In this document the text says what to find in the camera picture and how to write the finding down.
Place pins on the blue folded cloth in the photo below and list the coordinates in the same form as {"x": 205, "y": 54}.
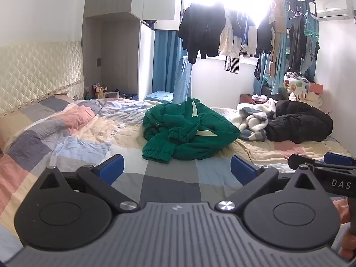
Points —
{"x": 160, "y": 96}

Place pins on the light blue hanging cloth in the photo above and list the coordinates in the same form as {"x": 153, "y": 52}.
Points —
{"x": 183, "y": 80}

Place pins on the group of cosmetic bottles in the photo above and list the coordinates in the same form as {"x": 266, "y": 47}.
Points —
{"x": 98, "y": 90}

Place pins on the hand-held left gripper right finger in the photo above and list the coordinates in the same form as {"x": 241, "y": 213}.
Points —
{"x": 242, "y": 172}

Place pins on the small white box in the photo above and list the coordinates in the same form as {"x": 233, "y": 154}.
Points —
{"x": 112, "y": 94}

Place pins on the row of hanging clothes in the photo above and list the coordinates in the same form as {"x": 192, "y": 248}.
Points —
{"x": 203, "y": 27}

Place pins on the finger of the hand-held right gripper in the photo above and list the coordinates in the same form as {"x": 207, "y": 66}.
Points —
{"x": 339, "y": 159}
{"x": 296, "y": 161}

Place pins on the green hooded jacket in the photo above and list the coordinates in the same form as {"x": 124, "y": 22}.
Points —
{"x": 180, "y": 122}

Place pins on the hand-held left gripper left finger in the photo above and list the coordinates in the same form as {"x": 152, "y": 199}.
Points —
{"x": 112, "y": 169}

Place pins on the white air conditioner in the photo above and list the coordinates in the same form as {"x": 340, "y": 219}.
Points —
{"x": 333, "y": 5}

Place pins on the black puffer jacket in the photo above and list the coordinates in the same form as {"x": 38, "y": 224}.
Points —
{"x": 300, "y": 122}

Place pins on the dotted white plush toy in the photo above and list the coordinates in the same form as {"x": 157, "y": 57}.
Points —
{"x": 299, "y": 87}

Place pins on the patchwork checked quilt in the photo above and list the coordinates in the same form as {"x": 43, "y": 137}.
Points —
{"x": 83, "y": 133}

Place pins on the cream quilted headboard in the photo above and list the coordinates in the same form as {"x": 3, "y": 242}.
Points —
{"x": 36, "y": 72}

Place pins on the pink box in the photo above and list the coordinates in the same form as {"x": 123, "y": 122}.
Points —
{"x": 316, "y": 88}

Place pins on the person's right hand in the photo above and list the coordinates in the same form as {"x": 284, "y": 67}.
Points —
{"x": 342, "y": 210}

